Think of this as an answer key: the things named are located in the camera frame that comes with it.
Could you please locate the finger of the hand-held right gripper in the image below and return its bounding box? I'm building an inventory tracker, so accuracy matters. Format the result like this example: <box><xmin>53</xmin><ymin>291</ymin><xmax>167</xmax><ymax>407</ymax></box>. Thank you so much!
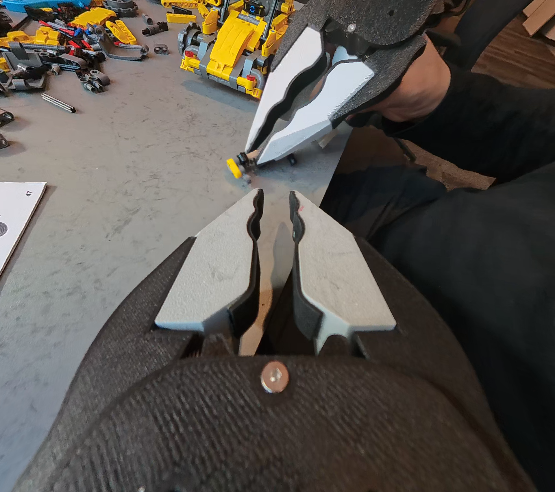
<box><xmin>245</xmin><ymin>25</ymin><xmax>328</xmax><ymax>153</ymax></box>
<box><xmin>256</xmin><ymin>45</ymin><xmax>376</xmax><ymax>167</ymax></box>

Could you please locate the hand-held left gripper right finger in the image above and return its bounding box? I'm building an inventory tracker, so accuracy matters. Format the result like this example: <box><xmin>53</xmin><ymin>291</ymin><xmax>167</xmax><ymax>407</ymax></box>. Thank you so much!
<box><xmin>288</xmin><ymin>190</ymin><xmax>397</xmax><ymax>356</ymax></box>

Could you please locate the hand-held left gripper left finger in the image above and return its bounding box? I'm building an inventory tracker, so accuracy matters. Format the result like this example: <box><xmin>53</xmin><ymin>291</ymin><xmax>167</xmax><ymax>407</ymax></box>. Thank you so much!
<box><xmin>154</xmin><ymin>188</ymin><xmax>264</xmax><ymax>339</ymax></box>

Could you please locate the small black connector assembly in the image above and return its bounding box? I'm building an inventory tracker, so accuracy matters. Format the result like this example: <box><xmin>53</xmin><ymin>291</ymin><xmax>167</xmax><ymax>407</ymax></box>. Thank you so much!
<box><xmin>238</xmin><ymin>151</ymin><xmax>261</xmax><ymax>185</ymax></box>

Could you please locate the person's right forearm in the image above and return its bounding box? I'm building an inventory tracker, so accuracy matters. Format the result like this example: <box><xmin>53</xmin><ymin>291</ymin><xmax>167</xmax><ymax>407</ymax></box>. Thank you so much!
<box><xmin>382</xmin><ymin>63</ymin><xmax>555</xmax><ymax>180</ymax></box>

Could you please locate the grey desk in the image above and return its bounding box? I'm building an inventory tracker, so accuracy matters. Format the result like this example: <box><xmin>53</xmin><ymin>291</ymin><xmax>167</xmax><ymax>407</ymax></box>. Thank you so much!
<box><xmin>0</xmin><ymin>0</ymin><xmax>354</xmax><ymax>480</ymax></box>

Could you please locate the person's right hand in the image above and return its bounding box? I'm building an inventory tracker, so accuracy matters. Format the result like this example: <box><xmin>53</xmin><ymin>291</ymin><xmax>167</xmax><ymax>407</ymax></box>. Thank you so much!
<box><xmin>347</xmin><ymin>34</ymin><xmax>452</xmax><ymax>128</ymax></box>

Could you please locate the yellow toy vehicle model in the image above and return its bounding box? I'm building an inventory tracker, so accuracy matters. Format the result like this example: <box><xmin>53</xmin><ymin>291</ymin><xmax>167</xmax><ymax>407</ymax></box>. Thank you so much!
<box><xmin>178</xmin><ymin>0</ymin><xmax>300</xmax><ymax>100</ymax></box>

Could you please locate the person's black clothing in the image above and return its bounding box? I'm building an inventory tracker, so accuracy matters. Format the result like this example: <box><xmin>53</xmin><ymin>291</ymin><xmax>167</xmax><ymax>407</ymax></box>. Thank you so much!
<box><xmin>321</xmin><ymin>162</ymin><xmax>555</xmax><ymax>492</ymax></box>

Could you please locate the cardboard box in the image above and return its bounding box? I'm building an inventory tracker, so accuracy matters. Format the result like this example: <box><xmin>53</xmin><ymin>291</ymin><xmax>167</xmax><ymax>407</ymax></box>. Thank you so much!
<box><xmin>522</xmin><ymin>0</ymin><xmax>555</xmax><ymax>39</ymax></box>

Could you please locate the building instruction booklet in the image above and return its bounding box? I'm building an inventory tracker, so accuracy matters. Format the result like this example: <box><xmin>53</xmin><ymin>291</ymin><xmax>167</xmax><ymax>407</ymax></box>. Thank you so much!
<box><xmin>0</xmin><ymin>182</ymin><xmax>47</xmax><ymax>276</ymax></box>

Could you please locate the pile of building pieces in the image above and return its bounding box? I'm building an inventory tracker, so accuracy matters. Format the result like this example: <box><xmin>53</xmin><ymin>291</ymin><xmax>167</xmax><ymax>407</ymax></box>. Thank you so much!
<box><xmin>0</xmin><ymin>0</ymin><xmax>226</xmax><ymax>94</ymax></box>

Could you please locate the black axle rod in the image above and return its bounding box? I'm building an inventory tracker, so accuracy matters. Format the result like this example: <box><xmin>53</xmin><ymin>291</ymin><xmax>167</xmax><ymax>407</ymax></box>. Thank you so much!
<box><xmin>40</xmin><ymin>93</ymin><xmax>76</xmax><ymax>114</ymax></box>

